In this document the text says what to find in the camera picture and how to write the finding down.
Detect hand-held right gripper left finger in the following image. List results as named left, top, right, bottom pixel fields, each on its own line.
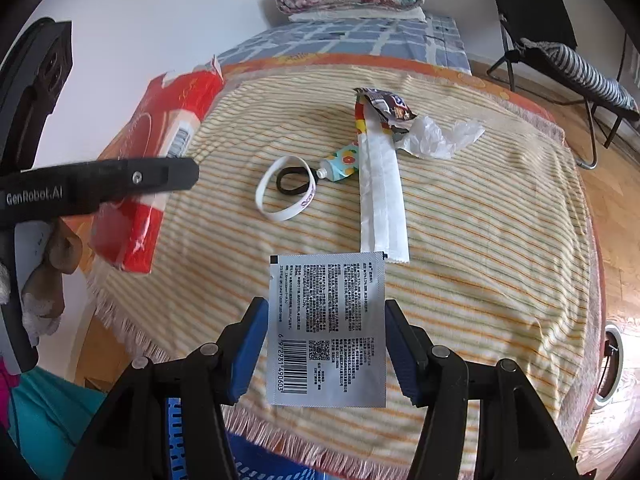
left=65, top=297, right=271, bottom=480

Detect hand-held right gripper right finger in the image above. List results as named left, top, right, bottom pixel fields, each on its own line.
left=384, top=299, right=581, bottom=480

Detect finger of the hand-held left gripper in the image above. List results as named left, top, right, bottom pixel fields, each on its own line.
left=95, top=156, right=201, bottom=207

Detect silver printed sachet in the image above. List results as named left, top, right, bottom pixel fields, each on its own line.
left=268, top=251, right=388, bottom=408

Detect fruit print hand cream tube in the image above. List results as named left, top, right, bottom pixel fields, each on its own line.
left=316, top=141, right=362, bottom=183

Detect brown chocolate bar wrapper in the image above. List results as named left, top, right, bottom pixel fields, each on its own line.
left=354, top=87, right=418, bottom=142

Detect person's left hand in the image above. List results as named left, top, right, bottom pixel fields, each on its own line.
left=20, top=219, right=84, bottom=337

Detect red tissue pack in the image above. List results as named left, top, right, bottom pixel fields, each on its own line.
left=89, top=56, right=224, bottom=275

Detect white silicone wristband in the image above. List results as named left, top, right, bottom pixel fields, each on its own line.
left=255, top=156, right=318, bottom=222

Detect grey fringed blanket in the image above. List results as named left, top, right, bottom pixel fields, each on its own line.
left=87, top=67, right=606, bottom=476

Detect yellow striped blanket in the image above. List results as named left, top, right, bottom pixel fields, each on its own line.
left=92, top=62, right=598, bottom=461

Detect long white paper wrapper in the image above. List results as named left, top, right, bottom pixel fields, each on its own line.
left=354, top=101, right=411, bottom=266

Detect pink cloth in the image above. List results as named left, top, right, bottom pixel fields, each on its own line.
left=0, top=357, right=21, bottom=431

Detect teal pants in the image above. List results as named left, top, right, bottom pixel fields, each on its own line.
left=7, top=367, right=108, bottom=480

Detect white round appliance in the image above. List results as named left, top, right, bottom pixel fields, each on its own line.
left=592, top=322, right=626, bottom=408

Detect crumpled clear plastic wrap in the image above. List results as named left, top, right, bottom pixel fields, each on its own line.
left=395, top=114, right=487, bottom=161

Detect blue checkered sheet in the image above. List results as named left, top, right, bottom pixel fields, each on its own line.
left=215, top=14, right=473, bottom=73

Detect striped chair cushion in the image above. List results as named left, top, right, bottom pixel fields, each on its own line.
left=520, top=37, right=640, bottom=121

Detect black folding chair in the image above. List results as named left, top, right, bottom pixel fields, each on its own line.
left=486, top=0, right=640, bottom=168

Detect black hair tie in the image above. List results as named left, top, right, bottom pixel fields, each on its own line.
left=274, top=162, right=313, bottom=196

